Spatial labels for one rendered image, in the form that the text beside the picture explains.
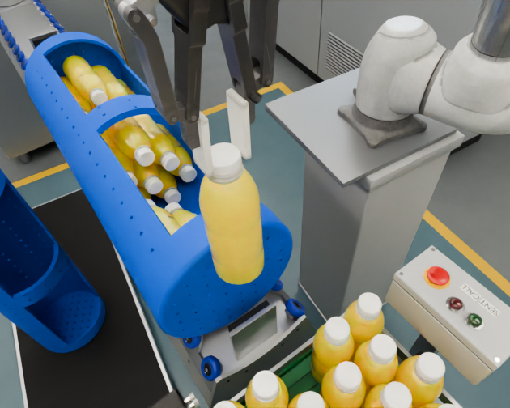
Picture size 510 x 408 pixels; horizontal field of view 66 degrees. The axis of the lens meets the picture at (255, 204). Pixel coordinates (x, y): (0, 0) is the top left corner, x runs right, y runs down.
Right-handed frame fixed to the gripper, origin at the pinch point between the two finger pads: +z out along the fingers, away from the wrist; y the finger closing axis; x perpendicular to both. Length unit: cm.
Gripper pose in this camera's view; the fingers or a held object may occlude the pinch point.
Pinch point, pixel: (220, 134)
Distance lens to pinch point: 39.5
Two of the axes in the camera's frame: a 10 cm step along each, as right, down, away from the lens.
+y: -8.3, 4.3, -3.6
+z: 0.1, 6.6, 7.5
